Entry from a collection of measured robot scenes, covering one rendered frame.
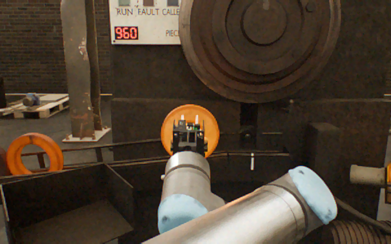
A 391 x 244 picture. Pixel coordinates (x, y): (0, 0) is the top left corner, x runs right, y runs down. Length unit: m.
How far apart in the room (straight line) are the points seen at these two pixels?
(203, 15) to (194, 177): 0.52
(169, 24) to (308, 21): 0.44
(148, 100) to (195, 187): 0.60
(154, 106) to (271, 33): 0.46
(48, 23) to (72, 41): 4.04
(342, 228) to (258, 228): 0.70
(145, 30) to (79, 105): 2.76
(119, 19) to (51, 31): 6.64
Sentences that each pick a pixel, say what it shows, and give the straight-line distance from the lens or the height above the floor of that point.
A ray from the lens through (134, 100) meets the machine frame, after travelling 1.11.
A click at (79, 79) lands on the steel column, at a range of 3.76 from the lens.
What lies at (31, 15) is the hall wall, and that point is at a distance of 7.93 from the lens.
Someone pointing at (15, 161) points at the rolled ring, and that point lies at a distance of 1.23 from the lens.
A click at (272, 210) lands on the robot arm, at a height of 0.85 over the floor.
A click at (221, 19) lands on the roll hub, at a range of 0.89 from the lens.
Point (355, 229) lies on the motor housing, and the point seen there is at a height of 0.53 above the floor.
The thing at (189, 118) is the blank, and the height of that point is 0.87.
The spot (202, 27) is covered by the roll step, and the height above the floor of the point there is 1.10.
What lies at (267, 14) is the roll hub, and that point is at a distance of 0.90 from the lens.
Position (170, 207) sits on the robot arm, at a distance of 0.52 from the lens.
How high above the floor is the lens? 1.05
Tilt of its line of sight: 13 degrees down
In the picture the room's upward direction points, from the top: straight up
